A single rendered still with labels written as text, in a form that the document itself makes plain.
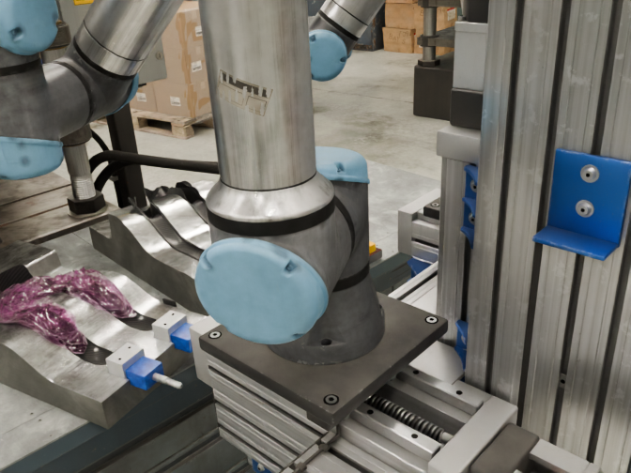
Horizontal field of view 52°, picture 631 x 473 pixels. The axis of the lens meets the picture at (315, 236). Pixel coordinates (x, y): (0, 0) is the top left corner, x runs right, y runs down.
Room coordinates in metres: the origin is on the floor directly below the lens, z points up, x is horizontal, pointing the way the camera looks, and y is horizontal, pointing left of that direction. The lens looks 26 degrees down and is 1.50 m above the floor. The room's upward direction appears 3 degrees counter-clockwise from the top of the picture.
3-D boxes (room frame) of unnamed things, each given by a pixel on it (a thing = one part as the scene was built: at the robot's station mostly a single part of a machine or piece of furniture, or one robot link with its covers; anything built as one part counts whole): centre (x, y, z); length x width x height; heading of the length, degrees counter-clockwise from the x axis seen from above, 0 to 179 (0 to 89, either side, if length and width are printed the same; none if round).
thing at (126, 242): (1.32, 0.28, 0.87); 0.50 x 0.26 x 0.14; 42
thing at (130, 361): (0.84, 0.28, 0.86); 0.13 x 0.05 x 0.05; 59
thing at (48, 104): (0.64, 0.28, 1.33); 0.11 x 0.08 x 0.11; 162
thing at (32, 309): (1.02, 0.48, 0.90); 0.26 x 0.18 x 0.08; 59
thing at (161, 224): (1.30, 0.28, 0.92); 0.35 x 0.16 x 0.09; 42
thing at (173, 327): (0.93, 0.22, 0.86); 0.13 x 0.05 x 0.05; 59
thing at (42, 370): (1.02, 0.49, 0.86); 0.50 x 0.26 x 0.11; 59
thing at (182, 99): (5.52, 1.21, 0.47); 1.22 x 0.80 x 0.94; 54
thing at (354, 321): (0.67, 0.00, 1.09); 0.15 x 0.15 x 0.10
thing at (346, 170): (0.67, 0.00, 1.20); 0.13 x 0.12 x 0.14; 162
